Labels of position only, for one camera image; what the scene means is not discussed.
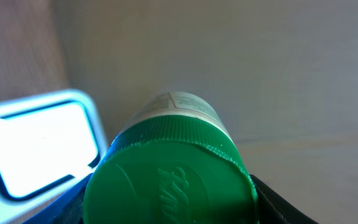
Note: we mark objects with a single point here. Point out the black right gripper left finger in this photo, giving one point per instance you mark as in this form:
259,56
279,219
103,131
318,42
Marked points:
67,209

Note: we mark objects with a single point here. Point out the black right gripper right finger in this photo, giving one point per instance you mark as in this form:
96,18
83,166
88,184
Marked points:
274,209

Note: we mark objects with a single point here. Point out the green lid jar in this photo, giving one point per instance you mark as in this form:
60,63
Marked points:
174,162

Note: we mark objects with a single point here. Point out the white barcode scanner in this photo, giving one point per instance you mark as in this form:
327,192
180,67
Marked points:
48,143

